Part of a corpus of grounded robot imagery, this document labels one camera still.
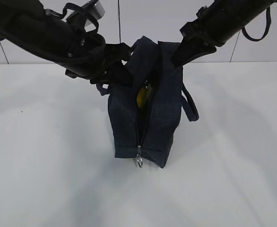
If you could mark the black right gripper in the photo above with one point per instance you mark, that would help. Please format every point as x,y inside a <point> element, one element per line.
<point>190,50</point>

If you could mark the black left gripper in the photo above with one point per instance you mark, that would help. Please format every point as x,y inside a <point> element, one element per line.
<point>86,51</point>

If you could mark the yellow lemon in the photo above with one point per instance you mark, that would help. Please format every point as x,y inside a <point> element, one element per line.
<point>142,97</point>

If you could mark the navy blue insulated lunch bag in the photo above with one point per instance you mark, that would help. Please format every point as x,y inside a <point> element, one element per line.
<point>147,132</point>

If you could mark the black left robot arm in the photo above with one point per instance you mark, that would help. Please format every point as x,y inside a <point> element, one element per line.
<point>42,32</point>

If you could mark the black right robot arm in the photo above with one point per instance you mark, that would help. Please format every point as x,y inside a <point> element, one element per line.
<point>216,24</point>

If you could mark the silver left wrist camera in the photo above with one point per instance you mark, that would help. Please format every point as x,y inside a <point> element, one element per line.
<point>89,15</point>

